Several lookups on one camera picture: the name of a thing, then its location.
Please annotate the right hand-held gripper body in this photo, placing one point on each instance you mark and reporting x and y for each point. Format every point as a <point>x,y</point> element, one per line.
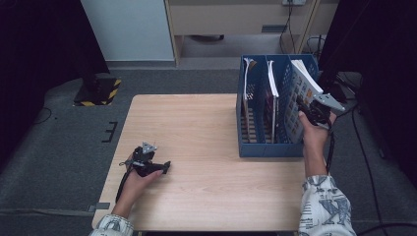
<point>319,113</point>

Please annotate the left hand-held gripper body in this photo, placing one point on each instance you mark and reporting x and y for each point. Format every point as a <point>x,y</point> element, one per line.
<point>146,162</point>

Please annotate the white picture-grid book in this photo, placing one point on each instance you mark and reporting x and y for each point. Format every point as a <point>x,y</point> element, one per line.
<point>306,77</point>

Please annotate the purple magazine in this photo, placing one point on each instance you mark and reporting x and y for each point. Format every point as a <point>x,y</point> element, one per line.
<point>269,78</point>
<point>275,80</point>

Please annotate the blue file rack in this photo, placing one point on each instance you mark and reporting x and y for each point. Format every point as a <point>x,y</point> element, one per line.
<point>262,150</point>

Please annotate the person's right hand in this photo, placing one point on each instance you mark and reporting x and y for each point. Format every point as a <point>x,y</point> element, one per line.
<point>316,136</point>

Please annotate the person's left hand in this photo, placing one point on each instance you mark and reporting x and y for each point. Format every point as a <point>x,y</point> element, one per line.
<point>134,190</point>

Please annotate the black stand with striped base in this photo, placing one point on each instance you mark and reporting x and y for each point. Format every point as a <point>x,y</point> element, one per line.
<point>337,90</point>
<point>98,91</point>

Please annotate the black tape mark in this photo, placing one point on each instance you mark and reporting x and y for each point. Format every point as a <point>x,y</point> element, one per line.
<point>113,131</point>

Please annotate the grey tape piece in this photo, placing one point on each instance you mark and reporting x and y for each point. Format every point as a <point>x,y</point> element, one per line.
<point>102,206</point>

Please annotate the black curtain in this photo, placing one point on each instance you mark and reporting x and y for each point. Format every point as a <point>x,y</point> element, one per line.
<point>387,65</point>
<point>39,49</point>

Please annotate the white power strip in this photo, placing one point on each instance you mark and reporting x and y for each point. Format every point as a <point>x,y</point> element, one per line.
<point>293,2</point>

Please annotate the beige wooden cabinet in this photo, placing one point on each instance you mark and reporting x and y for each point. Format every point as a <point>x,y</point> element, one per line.
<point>229,19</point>

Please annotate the white cabinet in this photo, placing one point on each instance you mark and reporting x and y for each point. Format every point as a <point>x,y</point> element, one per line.
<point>131,29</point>

